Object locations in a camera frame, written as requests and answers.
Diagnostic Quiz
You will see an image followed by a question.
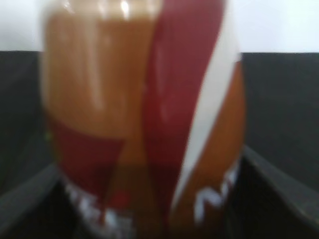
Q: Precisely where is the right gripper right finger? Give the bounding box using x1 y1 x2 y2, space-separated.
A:
228 146 319 239

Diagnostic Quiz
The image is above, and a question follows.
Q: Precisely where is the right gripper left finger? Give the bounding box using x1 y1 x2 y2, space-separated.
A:
0 165 78 239

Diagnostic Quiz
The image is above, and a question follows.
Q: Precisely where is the brown nescafe coffee bottle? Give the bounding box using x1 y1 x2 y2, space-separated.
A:
40 0 246 239

